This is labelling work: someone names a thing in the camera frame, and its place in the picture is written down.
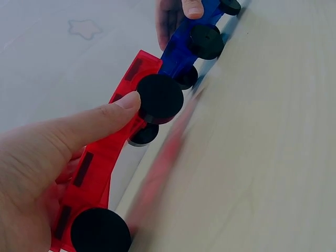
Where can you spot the person's right fingers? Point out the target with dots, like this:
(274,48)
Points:
(193,9)

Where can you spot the person's right hand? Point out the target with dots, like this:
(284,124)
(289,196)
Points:
(170,18)

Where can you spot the blue wheeled toy chassis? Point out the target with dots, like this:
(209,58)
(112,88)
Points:
(183,50)

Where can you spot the red wheeled toy chassis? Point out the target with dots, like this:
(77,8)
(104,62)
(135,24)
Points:
(105,157)

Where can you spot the person's left hand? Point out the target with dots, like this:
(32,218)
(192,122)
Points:
(29,168)

